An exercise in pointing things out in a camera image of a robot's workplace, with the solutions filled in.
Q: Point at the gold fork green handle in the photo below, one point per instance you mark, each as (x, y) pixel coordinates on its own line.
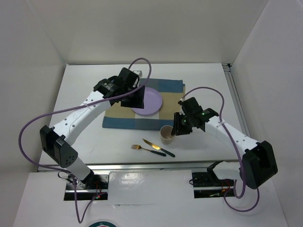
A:
(138, 147)

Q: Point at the green round sticker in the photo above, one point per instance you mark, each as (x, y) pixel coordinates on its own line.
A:
(103, 223)

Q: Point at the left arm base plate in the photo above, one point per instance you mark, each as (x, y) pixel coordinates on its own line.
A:
(98, 188)

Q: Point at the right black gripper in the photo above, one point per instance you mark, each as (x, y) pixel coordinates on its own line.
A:
(178, 129)

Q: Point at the aluminium front rail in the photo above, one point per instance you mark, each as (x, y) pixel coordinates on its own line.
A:
(151, 166)

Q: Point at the aluminium rail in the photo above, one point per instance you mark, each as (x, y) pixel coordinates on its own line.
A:
(151, 166)
(233, 117)

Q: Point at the aluminium right side rail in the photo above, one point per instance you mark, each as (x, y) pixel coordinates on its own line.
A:
(233, 117)

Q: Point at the purple plate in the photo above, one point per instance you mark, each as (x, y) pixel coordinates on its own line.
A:
(152, 102)

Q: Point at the blue tan checked placemat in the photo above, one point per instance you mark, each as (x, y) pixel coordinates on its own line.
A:
(171, 91)

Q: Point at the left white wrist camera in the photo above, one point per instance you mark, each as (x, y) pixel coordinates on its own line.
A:
(138, 72)

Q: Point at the gold knife green handle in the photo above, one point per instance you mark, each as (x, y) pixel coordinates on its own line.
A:
(159, 148)

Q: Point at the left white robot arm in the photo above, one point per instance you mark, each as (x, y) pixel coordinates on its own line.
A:
(57, 141)

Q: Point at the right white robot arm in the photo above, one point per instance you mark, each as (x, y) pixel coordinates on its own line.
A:
(257, 160)

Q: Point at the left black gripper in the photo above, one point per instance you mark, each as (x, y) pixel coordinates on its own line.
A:
(138, 101)

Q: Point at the beige paper cup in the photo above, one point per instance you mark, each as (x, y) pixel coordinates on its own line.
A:
(165, 134)

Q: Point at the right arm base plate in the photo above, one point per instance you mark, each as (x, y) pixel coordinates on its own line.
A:
(205, 186)

